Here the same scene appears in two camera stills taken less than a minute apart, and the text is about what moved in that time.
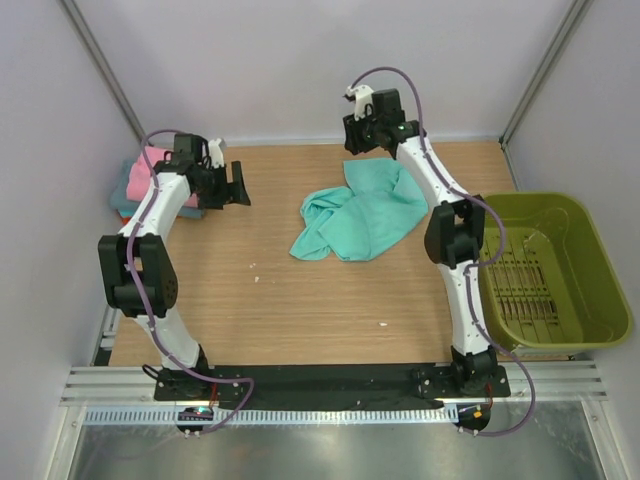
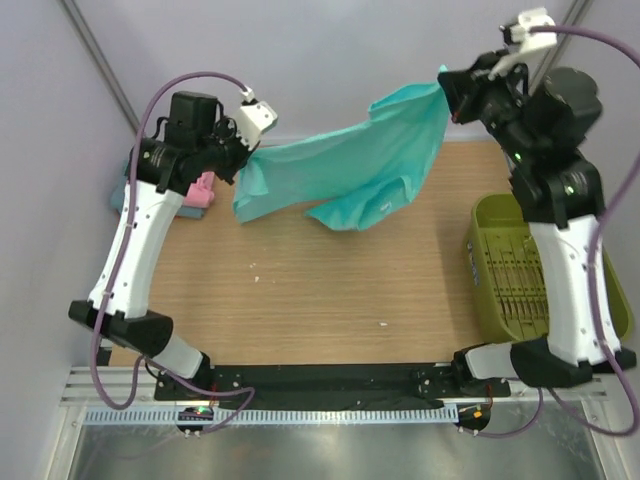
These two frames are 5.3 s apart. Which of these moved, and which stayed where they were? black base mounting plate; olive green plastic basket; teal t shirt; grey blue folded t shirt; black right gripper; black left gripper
Moved: teal t shirt; black left gripper; black right gripper
Stayed: grey blue folded t shirt; black base mounting plate; olive green plastic basket
